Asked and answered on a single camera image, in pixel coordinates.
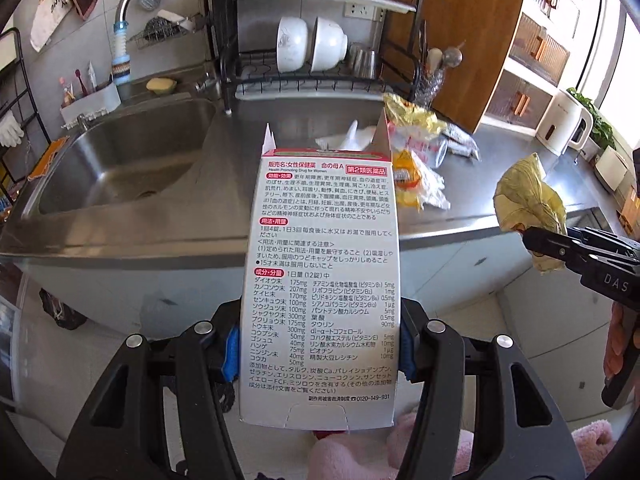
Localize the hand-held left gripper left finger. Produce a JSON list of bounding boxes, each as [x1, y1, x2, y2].
[[57, 300, 246, 480]]

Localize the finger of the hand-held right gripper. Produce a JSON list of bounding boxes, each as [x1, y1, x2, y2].
[[520, 227, 608, 286], [567, 226, 640, 261]]

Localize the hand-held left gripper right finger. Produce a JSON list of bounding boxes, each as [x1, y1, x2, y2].
[[397, 299, 586, 480]]

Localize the yellow paper wrapper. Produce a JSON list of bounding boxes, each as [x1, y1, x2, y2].
[[493, 154, 568, 275]]

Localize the white printed medicine box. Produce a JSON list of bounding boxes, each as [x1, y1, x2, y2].
[[239, 122, 401, 433]]

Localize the yellow printed plastic bag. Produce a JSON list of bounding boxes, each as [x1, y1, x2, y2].
[[382, 92, 448, 137]]

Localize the person's right hand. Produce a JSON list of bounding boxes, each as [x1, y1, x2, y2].
[[604, 304, 640, 380]]

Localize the pink fuzzy slipper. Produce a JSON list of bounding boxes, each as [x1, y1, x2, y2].
[[570, 420, 617, 477], [306, 409, 475, 480]]

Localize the green potted plant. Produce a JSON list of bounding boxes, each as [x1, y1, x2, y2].
[[567, 87, 629, 192]]

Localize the white electric kettle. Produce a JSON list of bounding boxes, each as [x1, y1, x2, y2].
[[535, 89, 595, 157]]

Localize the silver black snack packet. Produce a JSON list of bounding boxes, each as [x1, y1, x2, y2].
[[440, 122, 481, 159]]

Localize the orange and clear plastic wrapper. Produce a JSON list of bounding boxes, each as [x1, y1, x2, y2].
[[392, 149, 452, 212]]

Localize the clear plastic packaging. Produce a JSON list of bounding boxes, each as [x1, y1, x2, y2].
[[390, 129, 449, 168]]

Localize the dark cloth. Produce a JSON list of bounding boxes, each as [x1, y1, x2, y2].
[[39, 287, 89, 332]]

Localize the clear glass utensil holder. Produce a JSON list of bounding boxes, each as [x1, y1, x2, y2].
[[417, 66, 447, 109]]

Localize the white storage cabinet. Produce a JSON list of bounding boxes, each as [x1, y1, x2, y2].
[[480, 0, 610, 137]]

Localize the stainless steel sink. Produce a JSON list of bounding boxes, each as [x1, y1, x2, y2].
[[37, 97, 219, 217]]

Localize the white crumpled tissue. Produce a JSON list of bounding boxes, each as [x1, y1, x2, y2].
[[315, 120, 377, 154]]

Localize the wooden cutting board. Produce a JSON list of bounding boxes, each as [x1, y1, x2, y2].
[[387, 0, 531, 134]]

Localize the white drain tray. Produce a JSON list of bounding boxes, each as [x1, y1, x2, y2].
[[234, 76, 417, 102]]

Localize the white toothbrush holder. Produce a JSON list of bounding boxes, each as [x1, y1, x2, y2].
[[59, 62, 122, 125]]

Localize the white ceramic bowl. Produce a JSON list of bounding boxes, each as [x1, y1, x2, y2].
[[308, 16, 349, 74], [276, 16, 310, 74]]

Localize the white glove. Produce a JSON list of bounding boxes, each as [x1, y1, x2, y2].
[[0, 112, 25, 148]]

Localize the steel wool scrubber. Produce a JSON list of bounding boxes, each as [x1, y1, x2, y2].
[[145, 16, 174, 39]]

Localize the black metal shelf rack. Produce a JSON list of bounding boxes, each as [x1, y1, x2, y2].
[[0, 27, 54, 202]]

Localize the hanging white pink cloth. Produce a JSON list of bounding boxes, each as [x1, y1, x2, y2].
[[29, 0, 101, 53]]

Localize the black wire dish rack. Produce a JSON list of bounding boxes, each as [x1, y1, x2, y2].
[[211, 0, 429, 112]]

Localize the white wall power outlet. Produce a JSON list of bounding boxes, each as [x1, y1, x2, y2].
[[343, 1, 385, 21]]

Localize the wire sink basket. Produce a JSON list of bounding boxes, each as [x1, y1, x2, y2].
[[128, 10, 207, 50]]

